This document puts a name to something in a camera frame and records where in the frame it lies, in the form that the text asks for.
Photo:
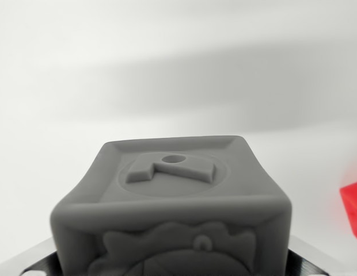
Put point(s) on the black-padded metal gripper left finger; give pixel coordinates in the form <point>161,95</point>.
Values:
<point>37,263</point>

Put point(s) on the black-padded metal gripper right finger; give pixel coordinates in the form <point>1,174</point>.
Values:
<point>308,264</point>

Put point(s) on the grey embossed cube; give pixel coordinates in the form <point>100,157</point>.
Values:
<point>172,207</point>

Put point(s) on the red embossed cube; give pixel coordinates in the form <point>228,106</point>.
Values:
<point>354,210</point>

